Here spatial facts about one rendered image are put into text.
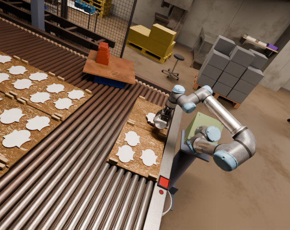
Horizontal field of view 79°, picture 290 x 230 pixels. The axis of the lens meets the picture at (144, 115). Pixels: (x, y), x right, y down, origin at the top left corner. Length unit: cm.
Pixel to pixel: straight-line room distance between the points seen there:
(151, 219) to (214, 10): 775
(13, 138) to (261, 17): 832
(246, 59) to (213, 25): 380
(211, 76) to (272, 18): 444
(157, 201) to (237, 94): 420
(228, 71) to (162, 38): 201
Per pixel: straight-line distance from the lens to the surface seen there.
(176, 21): 709
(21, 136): 126
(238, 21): 838
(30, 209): 105
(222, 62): 470
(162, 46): 544
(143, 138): 137
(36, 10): 266
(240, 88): 498
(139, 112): 158
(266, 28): 868
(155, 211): 113
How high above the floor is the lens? 189
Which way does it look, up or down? 37 degrees down
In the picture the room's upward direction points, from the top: 24 degrees clockwise
